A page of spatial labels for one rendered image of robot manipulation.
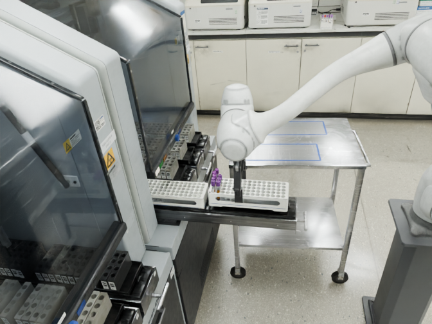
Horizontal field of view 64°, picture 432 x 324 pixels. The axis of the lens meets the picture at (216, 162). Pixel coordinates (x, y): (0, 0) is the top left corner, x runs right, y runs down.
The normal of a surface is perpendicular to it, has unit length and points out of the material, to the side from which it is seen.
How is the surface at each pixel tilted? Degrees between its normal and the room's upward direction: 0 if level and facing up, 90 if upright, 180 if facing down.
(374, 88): 90
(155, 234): 0
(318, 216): 0
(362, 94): 90
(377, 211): 0
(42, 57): 29
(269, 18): 90
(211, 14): 90
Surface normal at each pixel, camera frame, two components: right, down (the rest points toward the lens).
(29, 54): 0.42, -0.69
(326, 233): -0.07, -0.83
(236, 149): -0.24, 0.62
